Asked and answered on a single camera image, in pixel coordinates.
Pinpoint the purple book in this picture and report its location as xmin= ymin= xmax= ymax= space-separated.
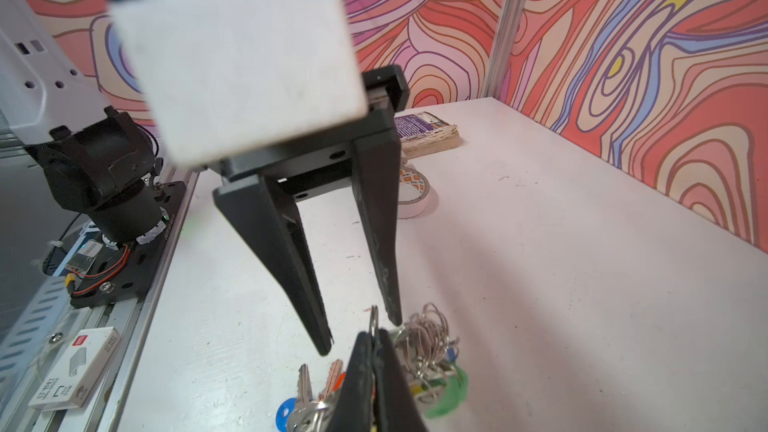
xmin=394 ymin=111 xmax=462 ymax=160

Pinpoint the round keyring disc with keys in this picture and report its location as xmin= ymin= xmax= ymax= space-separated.
xmin=275 ymin=302 xmax=469 ymax=431

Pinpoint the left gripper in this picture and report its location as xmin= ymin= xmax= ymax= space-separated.
xmin=208 ymin=65 xmax=410 ymax=356

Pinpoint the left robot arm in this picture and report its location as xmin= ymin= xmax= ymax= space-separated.
xmin=1 ymin=0 xmax=409 ymax=354

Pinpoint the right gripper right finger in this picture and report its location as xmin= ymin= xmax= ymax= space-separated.
xmin=374 ymin=329 xmax=427 ymax=432

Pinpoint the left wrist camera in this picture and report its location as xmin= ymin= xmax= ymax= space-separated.
xmin=108 ymin=0 xmax=368 ymax=166

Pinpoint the small white label card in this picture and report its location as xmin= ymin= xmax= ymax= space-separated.
xmin=29 ymin=327 xmax=121 ymax=411

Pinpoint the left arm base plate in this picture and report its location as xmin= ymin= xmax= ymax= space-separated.
xmin=62 ymin=181 xmax=186 ymax=309

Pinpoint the clear tape roll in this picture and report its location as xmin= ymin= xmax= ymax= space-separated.
xmin=397 ymin=166 xmax=431 ymax=219

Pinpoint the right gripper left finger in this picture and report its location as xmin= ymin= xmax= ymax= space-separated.
xmin=326 ymin=332 xmax=375 ymax=432

